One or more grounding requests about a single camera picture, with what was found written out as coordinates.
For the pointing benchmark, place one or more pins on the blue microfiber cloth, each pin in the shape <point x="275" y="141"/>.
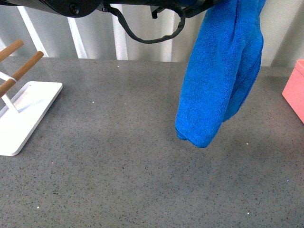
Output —
<point x="221" y="71"/>

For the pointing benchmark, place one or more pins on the white pleated curtain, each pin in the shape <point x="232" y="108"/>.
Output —
<point x="100" y="36"/>

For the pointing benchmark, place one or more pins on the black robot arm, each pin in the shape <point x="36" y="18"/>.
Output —
<point x="82" y="8"/>

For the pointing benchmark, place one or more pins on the white towel rack stand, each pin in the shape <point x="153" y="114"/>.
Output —
<point x="23" y="112"/>

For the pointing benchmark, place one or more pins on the pink plastic box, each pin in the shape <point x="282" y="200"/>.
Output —
<point x="293" y="91"/>

